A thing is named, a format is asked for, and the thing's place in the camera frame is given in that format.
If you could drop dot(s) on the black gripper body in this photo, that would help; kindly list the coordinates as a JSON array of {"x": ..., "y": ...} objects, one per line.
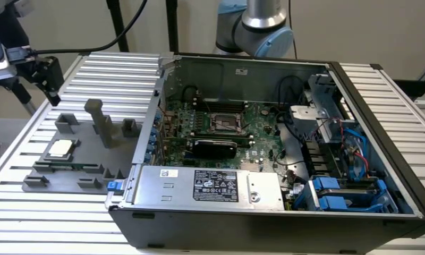
[{"x": 17, "y": 40}]

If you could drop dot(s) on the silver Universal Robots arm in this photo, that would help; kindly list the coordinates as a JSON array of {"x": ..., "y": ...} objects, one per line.
[{"x": 254, "y": 16}]

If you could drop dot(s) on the silver square CPU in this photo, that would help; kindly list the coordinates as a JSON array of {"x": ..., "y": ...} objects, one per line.
[{"x": 61, "y": 148}]

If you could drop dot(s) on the CPU socket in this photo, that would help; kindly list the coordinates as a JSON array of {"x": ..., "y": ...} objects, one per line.
[{"x": 224, "y": 120}]

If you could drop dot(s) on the grey tripod leg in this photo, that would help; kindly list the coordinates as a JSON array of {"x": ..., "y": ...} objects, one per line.
[{"x": 25, "y": 99}]

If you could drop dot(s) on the black stand pole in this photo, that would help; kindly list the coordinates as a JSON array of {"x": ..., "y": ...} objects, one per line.
[
  {"x": 172, "y": 26},
  {"x": 118, "y": 26}
]

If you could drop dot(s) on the green RAM stick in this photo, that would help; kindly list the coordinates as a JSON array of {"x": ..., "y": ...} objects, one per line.
[{"x": 66, "y": 166}]

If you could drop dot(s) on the grey parts rack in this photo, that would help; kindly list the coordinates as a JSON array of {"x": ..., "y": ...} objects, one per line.
[{"x": 66, "y": 183}]

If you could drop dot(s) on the blue case latch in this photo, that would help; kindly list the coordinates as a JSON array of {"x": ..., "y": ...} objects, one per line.
[{"x": 113, "y": 186}]

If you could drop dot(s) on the silver power supply unit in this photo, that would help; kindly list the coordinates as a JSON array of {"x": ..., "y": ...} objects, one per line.
[{"x": 156, "y": 191}]

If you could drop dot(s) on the installed RAM sticks pair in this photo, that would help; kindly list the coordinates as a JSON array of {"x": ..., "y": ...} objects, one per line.
[{"x": 229, "y": 138}]

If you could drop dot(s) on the green motherboard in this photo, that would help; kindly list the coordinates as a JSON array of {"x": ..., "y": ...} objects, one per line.
[{"x": 261, "y": 127}]

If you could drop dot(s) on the black open PC case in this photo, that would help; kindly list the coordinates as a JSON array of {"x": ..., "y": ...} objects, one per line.
[{"x": 233, "y": 228}]

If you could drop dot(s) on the silver drive cage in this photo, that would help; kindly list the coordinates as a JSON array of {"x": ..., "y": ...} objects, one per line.
[{"x": 322, "y": 111}]

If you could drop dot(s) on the black fan shroud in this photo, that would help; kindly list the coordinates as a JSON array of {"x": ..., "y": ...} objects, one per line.
[{"x": 318, "y": 159}]

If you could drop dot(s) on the blue disk bay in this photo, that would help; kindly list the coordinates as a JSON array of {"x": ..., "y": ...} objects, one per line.
[{"x": 328, "y": 186}]

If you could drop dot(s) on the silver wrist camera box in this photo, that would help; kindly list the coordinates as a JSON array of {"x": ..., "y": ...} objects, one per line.
[{"x": 0, "y": 66}]

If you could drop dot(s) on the aluminium frame with black bracket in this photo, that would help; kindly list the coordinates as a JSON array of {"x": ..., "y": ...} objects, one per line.
[{"x": 410, "y": 87}]

